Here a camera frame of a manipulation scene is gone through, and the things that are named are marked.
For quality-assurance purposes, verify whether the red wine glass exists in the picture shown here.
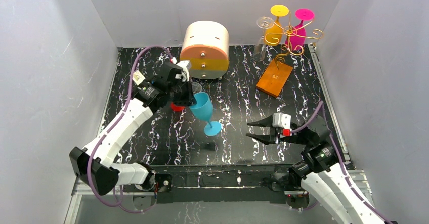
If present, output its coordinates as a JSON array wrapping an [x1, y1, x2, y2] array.
[[170, 102, 185, 112]]

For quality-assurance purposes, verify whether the clear wine glass front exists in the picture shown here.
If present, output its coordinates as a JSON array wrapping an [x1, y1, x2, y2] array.
[[191, 82, 202, 95]]

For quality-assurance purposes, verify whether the clear wine glass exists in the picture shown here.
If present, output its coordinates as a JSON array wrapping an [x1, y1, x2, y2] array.
[[191, 82, 202, 95], [252, 16, 274, 62]]

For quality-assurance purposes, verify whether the blue wine glass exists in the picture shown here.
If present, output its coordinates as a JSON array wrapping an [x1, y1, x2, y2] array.
[[189, 92, 222, 136]]

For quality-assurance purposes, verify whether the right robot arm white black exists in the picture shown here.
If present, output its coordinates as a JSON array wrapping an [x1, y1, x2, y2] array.
[[247, 113, 391, 223]]

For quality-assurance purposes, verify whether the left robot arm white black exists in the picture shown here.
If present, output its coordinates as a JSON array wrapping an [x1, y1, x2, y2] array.
[[69, 60, 196, 196]]

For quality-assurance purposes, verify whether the wooden rack base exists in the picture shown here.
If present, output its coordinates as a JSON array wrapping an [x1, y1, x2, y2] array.
[[256, 60, 293, 97]]

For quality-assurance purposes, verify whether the clear wine glass rear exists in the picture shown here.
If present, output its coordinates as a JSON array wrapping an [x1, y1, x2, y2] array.
[[252, 16, 274, 62]]

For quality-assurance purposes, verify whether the magenta wine glass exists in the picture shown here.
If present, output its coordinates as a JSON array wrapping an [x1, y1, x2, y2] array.
[[285, 8, 314, 51]]

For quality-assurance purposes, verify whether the yellow wine glass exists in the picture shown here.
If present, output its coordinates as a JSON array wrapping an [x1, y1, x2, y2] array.
[[265, 4, 289, 46]]

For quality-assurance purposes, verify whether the white red small box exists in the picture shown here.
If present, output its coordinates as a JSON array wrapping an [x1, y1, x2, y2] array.
[[132, 70, 146, 86]]

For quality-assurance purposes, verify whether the round pastel drawer cabinet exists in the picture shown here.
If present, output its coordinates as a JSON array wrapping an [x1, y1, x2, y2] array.
[[180, 21, 229, 80]]

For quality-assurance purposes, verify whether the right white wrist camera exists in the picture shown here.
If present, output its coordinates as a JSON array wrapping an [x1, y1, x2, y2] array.
[[272, 113, 292, 137]]

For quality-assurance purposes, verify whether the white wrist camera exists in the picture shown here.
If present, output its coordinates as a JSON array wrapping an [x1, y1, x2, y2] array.
[[170, 57, 192, 82], [272, 113, 292, 137]]

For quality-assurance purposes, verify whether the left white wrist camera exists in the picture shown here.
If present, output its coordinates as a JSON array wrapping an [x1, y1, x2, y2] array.
[[170, 57, 192, 82]]

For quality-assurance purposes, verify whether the black front mounting rail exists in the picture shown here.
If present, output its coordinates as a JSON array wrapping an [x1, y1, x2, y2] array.
[[124, 163, 322, 205]]

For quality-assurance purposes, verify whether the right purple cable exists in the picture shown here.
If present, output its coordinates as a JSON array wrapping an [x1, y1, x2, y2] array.
[[288, 101, 396, 224]]

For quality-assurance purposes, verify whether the gold wire glass rack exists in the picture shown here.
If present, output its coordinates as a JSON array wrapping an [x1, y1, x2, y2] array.
[[263, 8, 324, 68]]

